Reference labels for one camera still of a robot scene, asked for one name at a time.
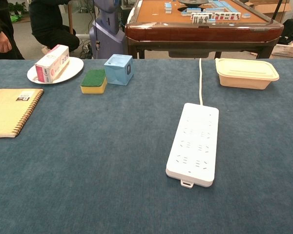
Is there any blue table cloth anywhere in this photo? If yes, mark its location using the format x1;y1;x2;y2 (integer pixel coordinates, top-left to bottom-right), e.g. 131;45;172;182
0;58;293;234

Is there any blue grey machine base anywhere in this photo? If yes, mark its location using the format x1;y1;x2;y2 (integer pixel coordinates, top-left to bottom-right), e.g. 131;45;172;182
89;0;128;59

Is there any white power strip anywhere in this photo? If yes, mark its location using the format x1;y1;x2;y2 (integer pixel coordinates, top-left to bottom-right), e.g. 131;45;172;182
165;102;220;189

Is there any brown mahjong table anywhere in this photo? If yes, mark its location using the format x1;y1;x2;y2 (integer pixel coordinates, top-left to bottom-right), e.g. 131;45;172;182
125;0;285;59

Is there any pink and white carton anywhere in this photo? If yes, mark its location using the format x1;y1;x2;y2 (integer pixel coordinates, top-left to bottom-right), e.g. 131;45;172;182
35;44;70;83

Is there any light blue cube box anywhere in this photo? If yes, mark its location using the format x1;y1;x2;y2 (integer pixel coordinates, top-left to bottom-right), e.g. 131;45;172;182
104;54;134;86

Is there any white round plate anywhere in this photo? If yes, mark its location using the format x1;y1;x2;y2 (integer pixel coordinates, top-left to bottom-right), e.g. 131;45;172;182
26;57;84;85

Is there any face-up mahjong tile row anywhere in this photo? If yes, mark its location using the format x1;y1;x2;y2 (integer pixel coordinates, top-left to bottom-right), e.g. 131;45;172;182
208;12;242;21

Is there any green potted plant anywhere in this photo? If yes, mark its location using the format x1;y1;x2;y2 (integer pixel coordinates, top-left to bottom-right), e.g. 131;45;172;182
8;1;27;15

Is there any white plastic basket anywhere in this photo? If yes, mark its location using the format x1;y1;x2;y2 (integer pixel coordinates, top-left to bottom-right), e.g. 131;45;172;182
271;43;293;59

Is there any thin white cable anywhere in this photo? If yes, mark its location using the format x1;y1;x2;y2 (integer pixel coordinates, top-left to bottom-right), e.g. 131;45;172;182
198;58;204;105

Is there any black hanging pendant cable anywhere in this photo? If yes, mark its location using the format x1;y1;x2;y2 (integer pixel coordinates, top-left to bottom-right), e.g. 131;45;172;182
93;0;101;59

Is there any beige lidded food container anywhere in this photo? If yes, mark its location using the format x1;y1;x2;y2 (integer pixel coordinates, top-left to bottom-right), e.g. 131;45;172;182
215;58;280;90

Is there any short blue mahjong tile wall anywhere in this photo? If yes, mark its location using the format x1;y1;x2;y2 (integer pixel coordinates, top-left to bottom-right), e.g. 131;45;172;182
181;7;206;17

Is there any tan spiral notebook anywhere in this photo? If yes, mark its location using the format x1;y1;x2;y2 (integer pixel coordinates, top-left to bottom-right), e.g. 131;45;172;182
0;88;44;140

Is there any seated person in black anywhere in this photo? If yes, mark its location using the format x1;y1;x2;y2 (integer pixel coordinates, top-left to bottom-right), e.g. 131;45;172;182
28;0;81;56

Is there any black tripod stand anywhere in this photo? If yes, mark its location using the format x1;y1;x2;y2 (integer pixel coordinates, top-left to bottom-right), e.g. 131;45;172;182
273;0;283;24

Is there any green and yellow sponge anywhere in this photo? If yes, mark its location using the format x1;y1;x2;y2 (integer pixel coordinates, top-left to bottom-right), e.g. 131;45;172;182
80;69;108;95

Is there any long blue mahjong tile wall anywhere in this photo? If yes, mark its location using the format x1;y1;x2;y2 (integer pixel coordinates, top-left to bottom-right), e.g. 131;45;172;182
209;0;235;14

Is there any standing person in black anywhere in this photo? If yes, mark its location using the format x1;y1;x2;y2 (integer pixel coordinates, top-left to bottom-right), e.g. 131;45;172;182
0;0;25;62

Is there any standing mahjong tile row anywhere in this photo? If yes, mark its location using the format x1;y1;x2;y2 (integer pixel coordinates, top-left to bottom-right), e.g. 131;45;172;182
190;13;210;24

